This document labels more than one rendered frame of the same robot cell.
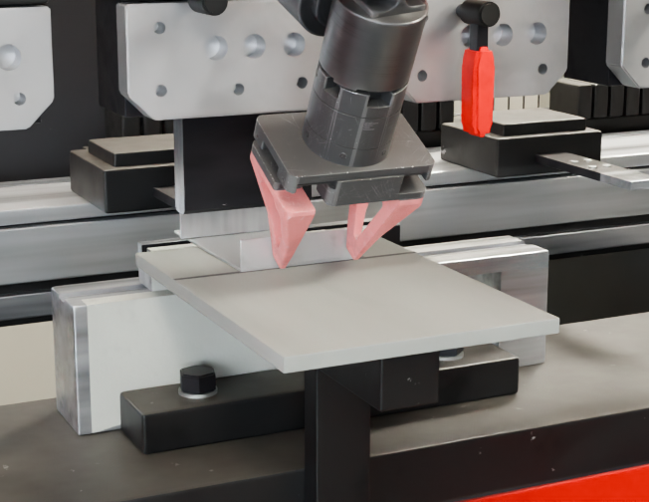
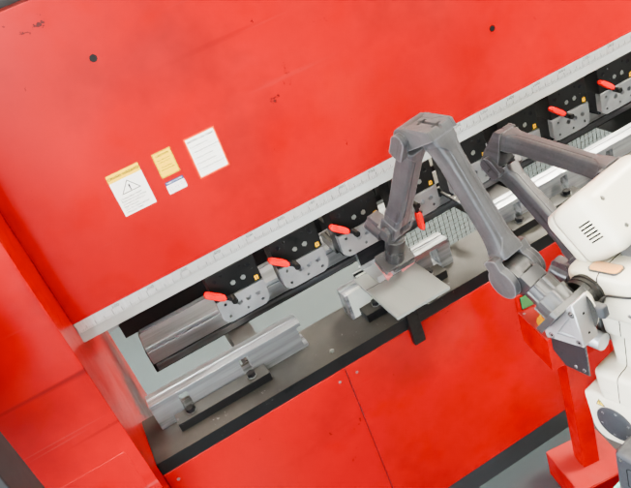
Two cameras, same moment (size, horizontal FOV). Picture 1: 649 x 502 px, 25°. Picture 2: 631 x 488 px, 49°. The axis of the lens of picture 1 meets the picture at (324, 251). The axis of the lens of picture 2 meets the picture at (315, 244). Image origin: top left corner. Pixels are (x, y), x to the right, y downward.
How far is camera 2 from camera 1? 1.22 m
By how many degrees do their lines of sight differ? 19
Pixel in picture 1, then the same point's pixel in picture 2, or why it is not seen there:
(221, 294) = (377, 294)
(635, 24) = not seen: hidden behind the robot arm
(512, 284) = (440, 249)
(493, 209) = not seen: hidden behind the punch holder
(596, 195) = not seen: hidden behind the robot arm
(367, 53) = (395, 249)
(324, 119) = (389, 259)
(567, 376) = (459, 266)
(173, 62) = (350, 243)
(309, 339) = (400, 309)
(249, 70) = (367, 237)
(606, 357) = (468, 254)
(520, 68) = (428, 206)
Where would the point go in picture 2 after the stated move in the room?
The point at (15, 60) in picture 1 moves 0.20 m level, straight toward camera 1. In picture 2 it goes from (318, 257) to (334, 291)
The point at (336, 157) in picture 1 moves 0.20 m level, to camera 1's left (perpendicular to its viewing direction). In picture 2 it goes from (394, 263) to (327, 282)
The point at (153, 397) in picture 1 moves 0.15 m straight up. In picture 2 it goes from (367, 309) to (353, 270)
